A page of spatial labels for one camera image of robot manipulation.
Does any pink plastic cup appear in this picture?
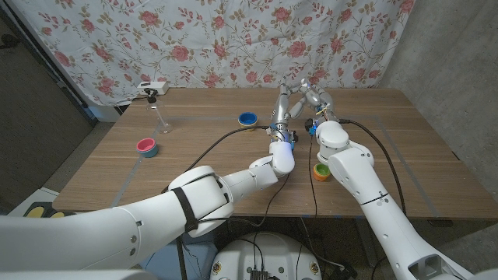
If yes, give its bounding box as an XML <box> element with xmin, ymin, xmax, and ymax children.
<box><xmin>135</xmin><ymin>138</ymin><xmax>156</xmax><ymax>153</ymax></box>

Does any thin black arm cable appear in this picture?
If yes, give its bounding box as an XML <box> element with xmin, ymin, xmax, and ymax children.
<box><xmin>198</xmin><ymin>173</ymin><xmax>291</xmax><ymax>229</ymax></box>
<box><xmin>308</xmin><ymin>134</ymin><xmax>318</xmax><ymax>219</ymax></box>

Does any teal plastic cup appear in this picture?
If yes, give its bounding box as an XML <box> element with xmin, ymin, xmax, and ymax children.
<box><xmin>138</xmin><ymin>144</ymin><xmax>160</xmax><ymax>159</ymax></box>

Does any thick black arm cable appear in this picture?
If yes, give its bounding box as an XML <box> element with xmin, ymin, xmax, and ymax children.
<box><xmin>338</xmin><ymin>118</ymin><xmax>408</xmax><ymax>217</ymax></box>
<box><xmin>161</xmin><ymin>124</ymin><xmax>272</xmax><ymax>194</ymax></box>

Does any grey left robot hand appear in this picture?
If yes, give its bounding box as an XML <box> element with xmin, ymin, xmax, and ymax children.
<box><xmin>268</xmin><ymin>82</ymin><xmax>308</xmax><ymax>144</ymax></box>

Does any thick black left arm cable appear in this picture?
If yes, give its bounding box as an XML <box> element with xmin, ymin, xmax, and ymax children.
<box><xmin>161</xmin><ymin>124</ymin><xmax>272</xmax><ymax>194</ymax></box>

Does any floral print backdrop cloth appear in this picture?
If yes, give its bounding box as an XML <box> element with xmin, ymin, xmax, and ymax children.
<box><xmin>7</xmin><ymin>0</ymin><xmax>416</xmax><ymax>107</ymax></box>

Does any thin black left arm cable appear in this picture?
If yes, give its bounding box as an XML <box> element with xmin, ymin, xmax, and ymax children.
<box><xmin>198</xmin><ymin>173</ymin><xmax>291</xmax><ymax>229</ymax></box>

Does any white floor mat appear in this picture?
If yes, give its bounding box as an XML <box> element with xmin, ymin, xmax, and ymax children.
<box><xmin>7</xmin><ymin>187</ymin><xmax>94</xmax><ymax>219</ymax></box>

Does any white floor cable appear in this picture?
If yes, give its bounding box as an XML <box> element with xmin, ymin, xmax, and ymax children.
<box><xmin>299</xmin><ymin>217</ymin><xmax>346</xmax><ymax>270</ymax></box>

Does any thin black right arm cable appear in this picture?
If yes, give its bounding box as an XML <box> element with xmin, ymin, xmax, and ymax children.
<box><xmin>308</xmin><ymin>134</ymin><xmax>318</xmax><ymax>219</ymax></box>

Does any black torso cable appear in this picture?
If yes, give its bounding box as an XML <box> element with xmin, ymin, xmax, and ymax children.
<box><xmin>233</xmin><ymin>232</ymin><xmax>266</xmax><ymax>271</ymax></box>

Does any white power strip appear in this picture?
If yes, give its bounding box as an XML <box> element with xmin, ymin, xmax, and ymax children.
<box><xmin>136</xmin><ymin>80</ymin><xmax>170</xmax><ymax>96</ymax></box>

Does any grey table leg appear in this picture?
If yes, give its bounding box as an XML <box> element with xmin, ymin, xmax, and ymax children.
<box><xmin>353</xmin><ymin>218</ymin><xmax>381</xmax><ymax>268</ymax></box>

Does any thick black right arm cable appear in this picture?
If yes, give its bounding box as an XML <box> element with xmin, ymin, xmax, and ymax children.
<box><xmin>338</xmin><ymin>118</ymin><xmax>408</xmax><ymax>217</ymax></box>

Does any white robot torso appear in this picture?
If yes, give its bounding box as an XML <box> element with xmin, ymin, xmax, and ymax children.
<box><xmin>209</xmin><ymin>232</ymin><xmax>323</xmax><ymax>280</ymax></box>

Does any blue plastic cup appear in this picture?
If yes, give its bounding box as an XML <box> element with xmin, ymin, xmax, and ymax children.
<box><xmin>238</xmin><ymin>112</ymin><xmax>258</xmax><ymax>126</ymax></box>

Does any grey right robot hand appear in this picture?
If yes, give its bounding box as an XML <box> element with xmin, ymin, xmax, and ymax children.
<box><xmin>299</xmin><ymin>79</ymin><xmax>339</xmax><ymax>126</ymax></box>

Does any black power adapter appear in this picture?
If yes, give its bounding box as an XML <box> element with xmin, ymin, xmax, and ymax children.
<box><xmin>330</xmin><ymin>264</ymin><xmax>359</xmax><ymax>280</ymax></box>

